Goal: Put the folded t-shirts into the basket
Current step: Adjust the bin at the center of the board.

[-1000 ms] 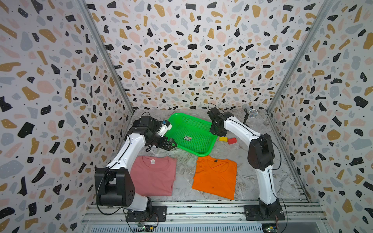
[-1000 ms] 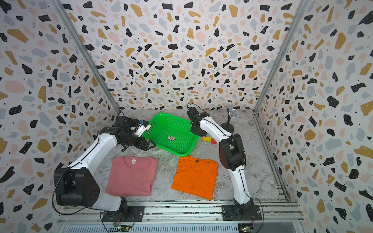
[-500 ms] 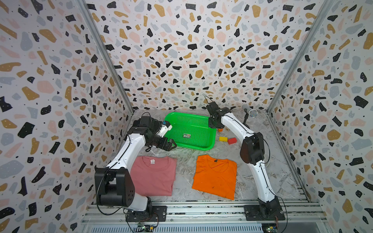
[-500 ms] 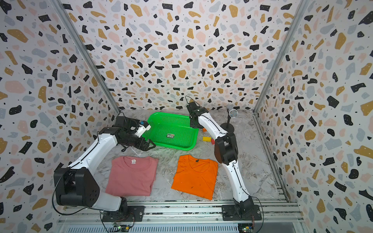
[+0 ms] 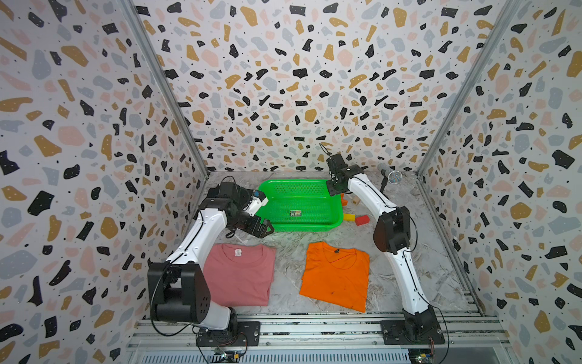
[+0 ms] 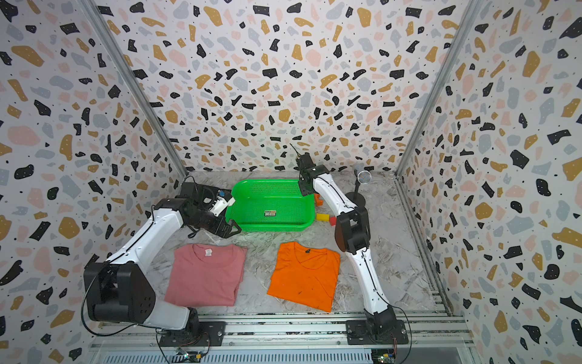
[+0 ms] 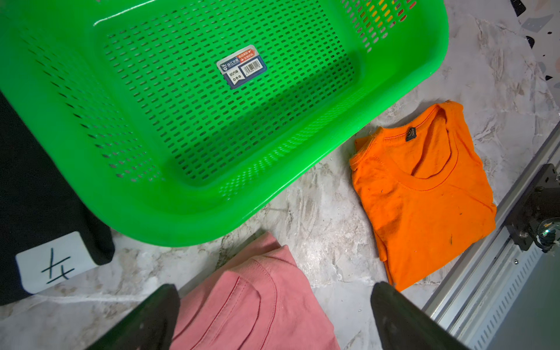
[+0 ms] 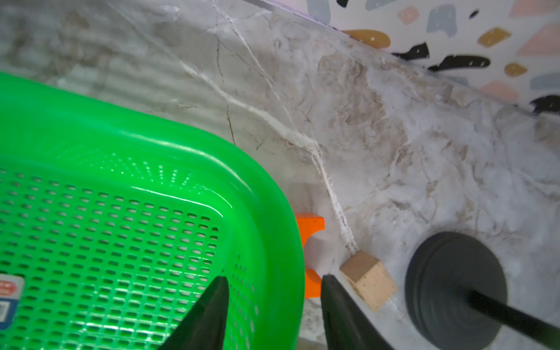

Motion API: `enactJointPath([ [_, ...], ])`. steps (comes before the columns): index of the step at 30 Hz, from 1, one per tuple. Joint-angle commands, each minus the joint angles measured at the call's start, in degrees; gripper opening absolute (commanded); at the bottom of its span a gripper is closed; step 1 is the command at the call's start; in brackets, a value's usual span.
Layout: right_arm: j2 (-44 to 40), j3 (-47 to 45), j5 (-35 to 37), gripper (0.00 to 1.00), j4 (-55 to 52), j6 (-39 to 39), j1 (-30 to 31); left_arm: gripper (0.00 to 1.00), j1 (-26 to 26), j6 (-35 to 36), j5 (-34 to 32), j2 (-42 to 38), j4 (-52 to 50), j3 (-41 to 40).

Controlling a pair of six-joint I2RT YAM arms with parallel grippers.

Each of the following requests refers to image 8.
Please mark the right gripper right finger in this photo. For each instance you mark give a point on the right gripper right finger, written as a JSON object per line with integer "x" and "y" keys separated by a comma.
{"x": 346, "y": 326}

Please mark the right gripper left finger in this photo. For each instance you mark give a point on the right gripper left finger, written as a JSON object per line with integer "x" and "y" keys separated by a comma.
{"x": 205, "y": 324}

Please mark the green plastic basket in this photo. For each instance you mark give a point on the green plastic basket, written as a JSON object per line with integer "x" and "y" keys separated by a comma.
{"x": 115, "y": 223}

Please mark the natural wooden cube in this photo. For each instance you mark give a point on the natural wooden cube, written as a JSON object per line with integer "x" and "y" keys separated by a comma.
{"x": 369, "y": 279}

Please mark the orange arch block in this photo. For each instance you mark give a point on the orange arch block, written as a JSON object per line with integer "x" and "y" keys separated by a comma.
{"x": 308, "y": 226}

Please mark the black stand with mirror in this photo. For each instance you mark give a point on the black stand with mirror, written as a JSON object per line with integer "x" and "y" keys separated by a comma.
{"x": 456, "y": 296}

